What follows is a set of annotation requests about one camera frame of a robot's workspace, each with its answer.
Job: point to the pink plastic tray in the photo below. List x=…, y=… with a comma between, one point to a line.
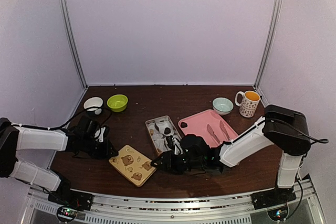
x=197, y=123

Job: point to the clear plastic tongs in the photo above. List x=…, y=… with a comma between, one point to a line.
x=219, y=131

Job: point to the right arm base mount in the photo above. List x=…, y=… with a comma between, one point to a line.
x=272, y=197

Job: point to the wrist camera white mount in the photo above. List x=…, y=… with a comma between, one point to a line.
x=174, y=144
x=101, y=134

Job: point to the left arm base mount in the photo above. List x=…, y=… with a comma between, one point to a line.
x=65, y=196

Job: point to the light blue striped bowl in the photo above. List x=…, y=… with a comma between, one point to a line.
x=222, y=106

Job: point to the aluminium frame rail right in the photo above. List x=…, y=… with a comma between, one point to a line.
x=269, y=41

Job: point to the small white bowl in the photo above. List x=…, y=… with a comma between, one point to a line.
x=93, y=106

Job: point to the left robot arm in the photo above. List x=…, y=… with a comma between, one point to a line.
x=17, y=138

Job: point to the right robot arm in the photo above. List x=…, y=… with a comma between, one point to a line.
x=284, y=128

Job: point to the lime green bowl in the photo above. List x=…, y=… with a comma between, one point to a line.
x=117, y=103

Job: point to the rectangular tin box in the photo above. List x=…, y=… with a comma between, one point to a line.
x=158, y=138

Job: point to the bear print tin lid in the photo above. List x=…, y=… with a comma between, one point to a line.
x=133, y=165

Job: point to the floral white mug yellow inside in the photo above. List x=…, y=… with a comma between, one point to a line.
x=247, y=102

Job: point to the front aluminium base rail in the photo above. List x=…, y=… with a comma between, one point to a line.
x=236, y=208

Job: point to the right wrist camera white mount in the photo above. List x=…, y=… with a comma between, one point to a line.
x=174, y=144

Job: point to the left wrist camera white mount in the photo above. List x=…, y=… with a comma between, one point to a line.
x=101, y=134

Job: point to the aluminium frame post left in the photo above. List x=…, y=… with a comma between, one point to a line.
x=72, y=43

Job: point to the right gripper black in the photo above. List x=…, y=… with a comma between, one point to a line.
x=167, y=163

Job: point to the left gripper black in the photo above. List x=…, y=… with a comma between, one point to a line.
x=106, y=153

